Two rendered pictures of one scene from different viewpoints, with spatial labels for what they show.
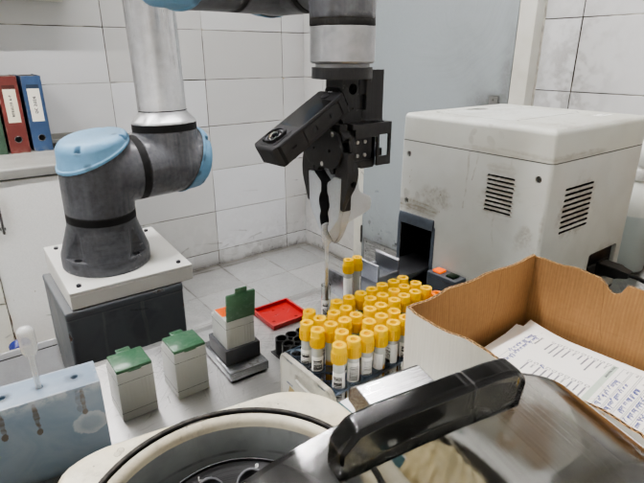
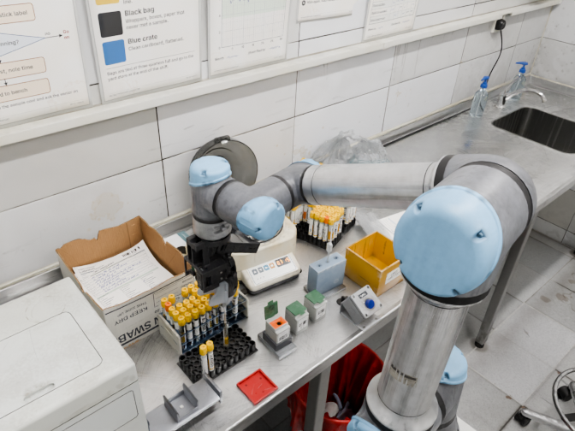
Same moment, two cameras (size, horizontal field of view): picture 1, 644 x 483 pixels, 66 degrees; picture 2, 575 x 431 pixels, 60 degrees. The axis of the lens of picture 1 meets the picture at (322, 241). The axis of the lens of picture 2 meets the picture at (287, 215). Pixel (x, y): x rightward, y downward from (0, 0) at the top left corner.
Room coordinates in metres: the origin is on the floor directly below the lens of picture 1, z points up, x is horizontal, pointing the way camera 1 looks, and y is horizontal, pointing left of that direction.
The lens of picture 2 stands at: (1.41, 0.04, 1.85)
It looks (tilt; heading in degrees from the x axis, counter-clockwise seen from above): 35 degrees down; 174
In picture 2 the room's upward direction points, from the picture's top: 3 degrees clockwise
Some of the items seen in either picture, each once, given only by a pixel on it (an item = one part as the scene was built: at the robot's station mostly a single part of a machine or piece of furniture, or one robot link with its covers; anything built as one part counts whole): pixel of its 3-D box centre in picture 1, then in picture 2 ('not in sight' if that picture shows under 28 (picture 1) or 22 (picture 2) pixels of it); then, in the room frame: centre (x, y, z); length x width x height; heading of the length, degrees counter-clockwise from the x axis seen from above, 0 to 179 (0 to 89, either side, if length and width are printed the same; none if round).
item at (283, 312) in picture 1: (280, 312); (257, 386); (0.71, 0.07, 0.88); 0.07 x 0.07 x 0.01; 37
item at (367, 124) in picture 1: (346, 119); (210, 256); (0.62, -0.03, 1.19); 0.09 x 0.08 x 0.12; 127
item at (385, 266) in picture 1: (386, 267); (172, 411); (0.79, -0.11, 0.92); 0.21 x 0.07 x 0.05; 127
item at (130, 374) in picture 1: (131, 380); (314, 306); (0.49, 0.22, 0.91); 0.05 x 0.04 x 0.07; 37
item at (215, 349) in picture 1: (234, 348); (276, 339); (0.58, 0.12, 0.89); 0.09 x 0.05 x 0.04; 35
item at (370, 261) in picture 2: not in sight; (376, 263); (0.34, 0.42, 0.93); 0.13 x 0.13 x 0.10; 36
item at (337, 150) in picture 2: not in sight; (332, 158); (-0.21, 0.36, 0.97); 0.26 x 0.17 x 0.19; 141
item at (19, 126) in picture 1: (10, 112); not in sight; (2.22, 1.35, 1.03); 0.26 x 0.08 x 0.31; 36
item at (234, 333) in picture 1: (233, 331); (277, 331); (0.58, 0.12, 0.92); 0.05 x 0.04 x 0.06; 35
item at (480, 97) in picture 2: not in sight; (480, 96); (-0.83, 1.19, 0.97); 0.08 x 0.07 x 0.20; 130
